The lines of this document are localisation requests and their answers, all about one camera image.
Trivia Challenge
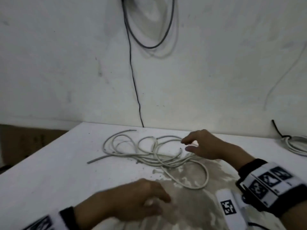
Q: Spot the person's left hand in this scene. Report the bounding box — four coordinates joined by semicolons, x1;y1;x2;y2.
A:
113;178;172;223

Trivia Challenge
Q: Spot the person's right hand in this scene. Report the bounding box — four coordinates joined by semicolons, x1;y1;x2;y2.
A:
181;129;231;161

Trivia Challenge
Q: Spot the tangle of white cables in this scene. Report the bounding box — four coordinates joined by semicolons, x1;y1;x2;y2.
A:
87;129;209;190

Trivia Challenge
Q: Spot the thin white cable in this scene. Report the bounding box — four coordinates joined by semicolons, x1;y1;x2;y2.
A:
281;135;307;154

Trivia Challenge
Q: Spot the person's left forearm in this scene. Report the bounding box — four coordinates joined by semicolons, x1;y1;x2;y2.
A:
73;188;120;230

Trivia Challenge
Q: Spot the person's right forearm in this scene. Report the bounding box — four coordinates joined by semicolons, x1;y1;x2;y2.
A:
223;143;307;230

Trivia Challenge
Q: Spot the brown cardboard box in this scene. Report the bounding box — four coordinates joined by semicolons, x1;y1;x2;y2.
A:
0;124;69;174

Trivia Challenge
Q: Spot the black right wrist strap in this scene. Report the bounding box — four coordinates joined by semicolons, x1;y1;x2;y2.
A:
236;158;307;218

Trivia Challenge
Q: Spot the black wrist strap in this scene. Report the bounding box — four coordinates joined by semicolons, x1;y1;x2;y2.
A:
23;206;78;230
236;158;307;218

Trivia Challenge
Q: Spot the black left wrist strap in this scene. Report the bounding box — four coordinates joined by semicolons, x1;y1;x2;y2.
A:
23;206;78;230

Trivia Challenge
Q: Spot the thin black wall wire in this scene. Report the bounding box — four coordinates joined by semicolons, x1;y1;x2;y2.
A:
123;4;145;128

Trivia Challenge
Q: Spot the grey coiled wall cable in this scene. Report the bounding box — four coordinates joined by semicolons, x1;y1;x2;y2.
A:
121;0;176;50

